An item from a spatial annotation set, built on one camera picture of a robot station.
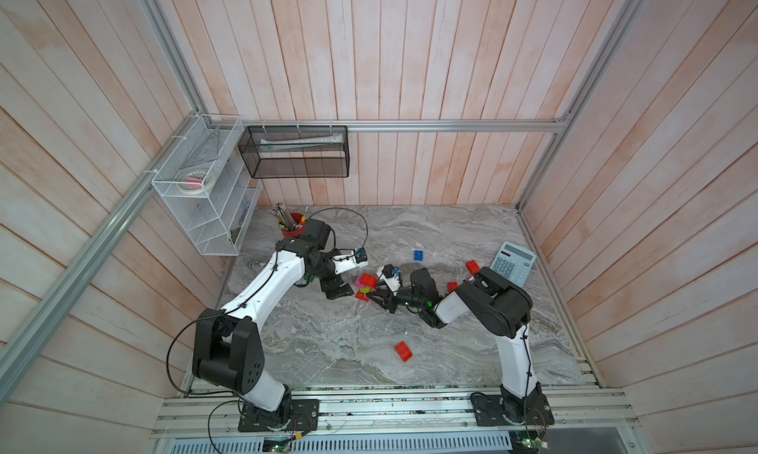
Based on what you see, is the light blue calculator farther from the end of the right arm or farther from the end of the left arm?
the end of the left arm

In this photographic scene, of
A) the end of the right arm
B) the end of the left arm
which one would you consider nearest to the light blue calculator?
the end of the right arm

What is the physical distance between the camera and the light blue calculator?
3.28 ft
